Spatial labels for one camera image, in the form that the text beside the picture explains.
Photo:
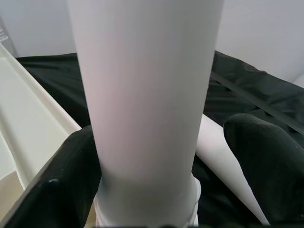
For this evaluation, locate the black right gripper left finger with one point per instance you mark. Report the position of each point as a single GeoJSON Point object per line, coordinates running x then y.
{"type": "Point", "coordinates": [54, 190]}

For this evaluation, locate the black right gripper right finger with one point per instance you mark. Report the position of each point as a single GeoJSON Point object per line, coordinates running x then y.
{"type": "Point", "coordinates": [273, 166]}

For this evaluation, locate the white plastic table top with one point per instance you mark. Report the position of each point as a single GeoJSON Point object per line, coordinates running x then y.
{"type": "Point", "coordinates": [28, 107]}

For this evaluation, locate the black cloth table cover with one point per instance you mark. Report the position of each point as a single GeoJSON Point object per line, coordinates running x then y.
{"type": "Point", "coordinates": [237, 95]}

